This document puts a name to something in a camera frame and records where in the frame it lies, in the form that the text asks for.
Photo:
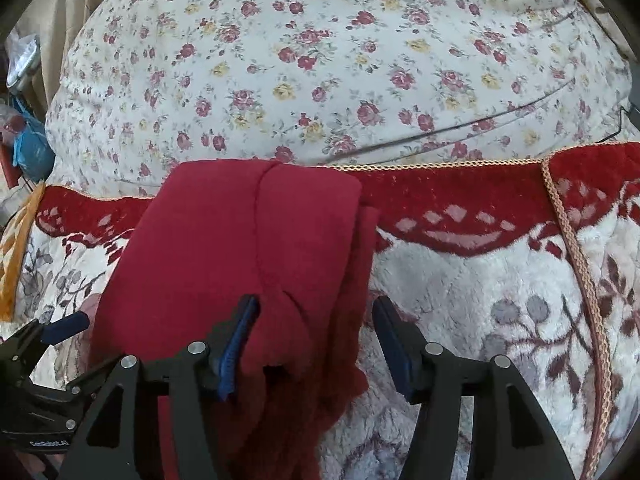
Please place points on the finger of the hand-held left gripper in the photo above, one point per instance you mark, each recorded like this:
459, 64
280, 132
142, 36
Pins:
65, 327

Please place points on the blue plastic bag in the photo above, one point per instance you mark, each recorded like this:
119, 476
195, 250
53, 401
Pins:
32, 145

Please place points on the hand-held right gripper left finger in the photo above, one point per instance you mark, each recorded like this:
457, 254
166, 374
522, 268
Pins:
234, 345

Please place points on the red and white plush blanket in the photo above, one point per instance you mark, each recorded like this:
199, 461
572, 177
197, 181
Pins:
475, 270

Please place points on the beige curtain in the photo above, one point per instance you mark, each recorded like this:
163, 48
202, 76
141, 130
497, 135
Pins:
60, 5

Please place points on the floral bed sheet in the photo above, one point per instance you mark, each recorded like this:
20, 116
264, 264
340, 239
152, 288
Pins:
325, 60

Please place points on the dark red knit garment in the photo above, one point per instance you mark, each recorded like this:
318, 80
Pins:
210, 240

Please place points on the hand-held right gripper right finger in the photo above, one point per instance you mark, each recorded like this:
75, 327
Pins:
395, 345

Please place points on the shiny clear plastic bag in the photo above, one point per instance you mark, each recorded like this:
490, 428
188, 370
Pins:
22, 60

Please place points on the orange patterned cloth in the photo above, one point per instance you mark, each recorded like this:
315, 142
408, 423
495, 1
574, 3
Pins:
15, 260

